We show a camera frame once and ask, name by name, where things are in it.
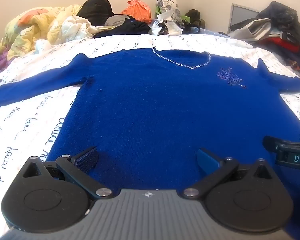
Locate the white crumpled cloth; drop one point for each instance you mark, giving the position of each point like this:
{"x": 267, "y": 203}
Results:
{"x": 75, "y": 27}

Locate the black cloth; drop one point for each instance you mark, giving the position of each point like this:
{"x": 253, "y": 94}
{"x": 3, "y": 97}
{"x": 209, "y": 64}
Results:
{"x": 96, "y": 8}

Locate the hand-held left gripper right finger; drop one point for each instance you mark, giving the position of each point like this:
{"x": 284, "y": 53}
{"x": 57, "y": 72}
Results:
{"x": 208, "y": 159}

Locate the white printed bed sheet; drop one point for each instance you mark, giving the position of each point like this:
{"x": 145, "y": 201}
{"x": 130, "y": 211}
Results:
{"x": 22, "y": 120}

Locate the grey cloth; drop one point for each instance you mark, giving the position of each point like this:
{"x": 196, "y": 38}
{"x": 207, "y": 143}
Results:
{"x": 116, "y": 20}

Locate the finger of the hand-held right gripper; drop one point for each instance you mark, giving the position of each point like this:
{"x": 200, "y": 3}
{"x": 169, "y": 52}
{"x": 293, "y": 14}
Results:
{"x": 271, "y": 143}

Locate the dark green cloth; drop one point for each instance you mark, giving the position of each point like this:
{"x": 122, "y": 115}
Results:
{"x": 195, "y": 17}

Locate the yellow patterned quilt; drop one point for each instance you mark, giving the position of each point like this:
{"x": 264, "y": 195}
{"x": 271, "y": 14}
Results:
{"x": 32, "y": 27}

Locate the blue knit sweater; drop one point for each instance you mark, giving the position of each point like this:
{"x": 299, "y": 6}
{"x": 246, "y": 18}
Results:
{"x": 150, "y": 110}

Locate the floral pillow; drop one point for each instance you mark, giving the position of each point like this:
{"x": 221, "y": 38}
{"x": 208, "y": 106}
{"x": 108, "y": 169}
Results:
{"x": 168, "y": 8}

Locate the grey wall panel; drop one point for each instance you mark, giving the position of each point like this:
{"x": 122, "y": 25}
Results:
{"x": 241, "y": 13}

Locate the orange plastic bag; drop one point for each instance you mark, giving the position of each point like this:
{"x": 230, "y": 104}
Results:
{"x": 137, "y": 11}

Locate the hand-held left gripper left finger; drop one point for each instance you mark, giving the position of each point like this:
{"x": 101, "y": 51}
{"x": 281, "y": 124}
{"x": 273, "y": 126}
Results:
{"x": 86, "y": 158}

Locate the pile of dark clothes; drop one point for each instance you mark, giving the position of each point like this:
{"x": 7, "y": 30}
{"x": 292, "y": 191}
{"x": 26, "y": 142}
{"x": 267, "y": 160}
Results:
{"x": 277, "y": 27}

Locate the white plastic bag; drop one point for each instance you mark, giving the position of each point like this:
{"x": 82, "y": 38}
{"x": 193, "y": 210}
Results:
{"x": 166, "y": 27}

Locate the green plastic item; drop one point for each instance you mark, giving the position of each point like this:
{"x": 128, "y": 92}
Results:
{"x": 186, "y": 18}

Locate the navy dark cloth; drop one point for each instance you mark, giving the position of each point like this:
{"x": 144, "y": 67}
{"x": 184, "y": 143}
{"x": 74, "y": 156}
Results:
{"x": 125, "y": 28}

